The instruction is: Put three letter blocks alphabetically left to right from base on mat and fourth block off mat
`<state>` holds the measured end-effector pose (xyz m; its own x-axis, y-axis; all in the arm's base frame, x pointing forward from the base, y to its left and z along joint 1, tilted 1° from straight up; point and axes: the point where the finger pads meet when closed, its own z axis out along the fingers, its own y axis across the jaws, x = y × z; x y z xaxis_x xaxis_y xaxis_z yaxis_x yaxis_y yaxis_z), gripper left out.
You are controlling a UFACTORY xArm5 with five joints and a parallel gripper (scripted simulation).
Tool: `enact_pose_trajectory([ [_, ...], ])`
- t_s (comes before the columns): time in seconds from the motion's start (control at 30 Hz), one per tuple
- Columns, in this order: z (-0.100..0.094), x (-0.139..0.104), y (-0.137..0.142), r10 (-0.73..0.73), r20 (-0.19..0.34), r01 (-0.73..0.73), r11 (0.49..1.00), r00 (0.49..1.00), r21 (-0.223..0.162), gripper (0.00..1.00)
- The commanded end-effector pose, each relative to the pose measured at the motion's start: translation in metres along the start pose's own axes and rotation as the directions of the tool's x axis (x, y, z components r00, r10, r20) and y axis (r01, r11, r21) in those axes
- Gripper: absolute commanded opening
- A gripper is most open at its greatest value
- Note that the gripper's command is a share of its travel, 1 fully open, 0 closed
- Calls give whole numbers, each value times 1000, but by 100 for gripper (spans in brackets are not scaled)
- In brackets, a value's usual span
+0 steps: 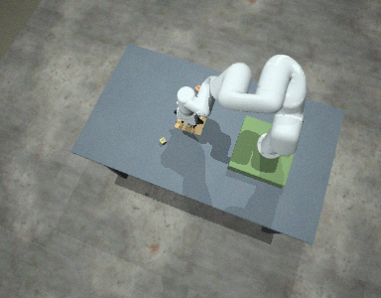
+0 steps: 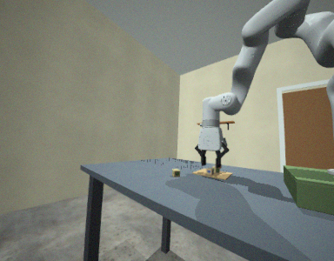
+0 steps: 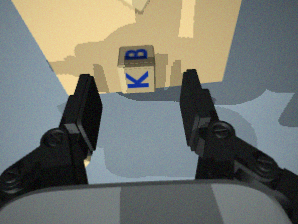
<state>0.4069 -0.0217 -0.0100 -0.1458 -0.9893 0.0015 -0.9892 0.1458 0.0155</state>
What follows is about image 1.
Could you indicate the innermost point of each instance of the beige flat mat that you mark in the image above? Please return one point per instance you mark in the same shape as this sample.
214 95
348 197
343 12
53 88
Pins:
197 130

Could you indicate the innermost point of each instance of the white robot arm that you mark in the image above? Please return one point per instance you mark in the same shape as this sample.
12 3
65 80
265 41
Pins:
279 73

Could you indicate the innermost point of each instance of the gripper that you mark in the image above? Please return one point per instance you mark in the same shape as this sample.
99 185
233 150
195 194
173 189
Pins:
194 119

